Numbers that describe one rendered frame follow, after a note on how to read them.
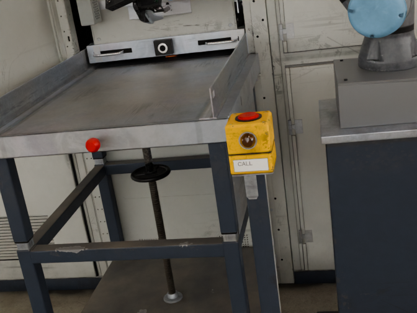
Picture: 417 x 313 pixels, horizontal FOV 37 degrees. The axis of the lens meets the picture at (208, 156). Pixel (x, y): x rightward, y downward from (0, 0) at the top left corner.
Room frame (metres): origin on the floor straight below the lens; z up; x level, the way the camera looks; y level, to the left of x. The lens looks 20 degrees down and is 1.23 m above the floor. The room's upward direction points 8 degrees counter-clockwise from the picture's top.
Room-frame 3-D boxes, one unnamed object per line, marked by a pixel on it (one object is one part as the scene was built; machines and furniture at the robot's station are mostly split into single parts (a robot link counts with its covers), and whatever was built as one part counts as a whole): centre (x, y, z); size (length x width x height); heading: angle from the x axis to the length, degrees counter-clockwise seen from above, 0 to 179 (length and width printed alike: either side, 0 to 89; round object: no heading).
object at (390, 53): (1.52, -0.48, 0.91); 0.15 x 0.15 x 0.10
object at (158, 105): (1.70, 0.17, 0.82); 0.68 x 0.62 x 0.06; 167
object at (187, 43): (2.09, 0.09, 0.89); 0.54 x 0.05 x 0.06; 77
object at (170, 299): (1.70, 0.17, 0.18); 0.06 x 0.06 x 0.02
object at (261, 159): (1.10, -0.08, 0.85); 0.08 x 0.08 x 0.10; 77
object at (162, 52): (2.05, 0.09, 0.90); 0.06 x 0.03 x 0.05; 77
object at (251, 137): (1.06, -0.07, 0.87); 0.03 x 0.01 x 0.03; 77
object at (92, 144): (1.35, 0.25, 0.82); 0.04 x 0.03 x 0.03; 167
